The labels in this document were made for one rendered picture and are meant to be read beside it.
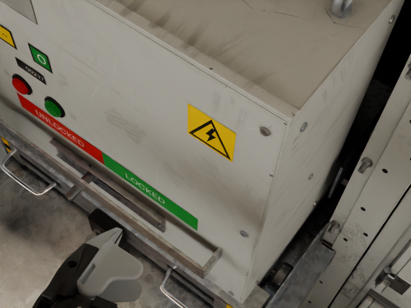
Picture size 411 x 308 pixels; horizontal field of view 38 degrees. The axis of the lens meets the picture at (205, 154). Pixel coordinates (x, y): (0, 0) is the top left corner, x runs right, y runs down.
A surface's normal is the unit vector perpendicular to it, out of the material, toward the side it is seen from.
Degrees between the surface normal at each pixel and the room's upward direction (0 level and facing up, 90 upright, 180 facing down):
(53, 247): 0
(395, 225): 90
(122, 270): 18
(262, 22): 0
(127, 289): 12
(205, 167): 90
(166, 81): 90
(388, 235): 90
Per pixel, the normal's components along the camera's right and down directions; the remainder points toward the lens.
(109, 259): 0.13, -0.75
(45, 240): 0.03, -0.52
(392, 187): -0.60, 0.67
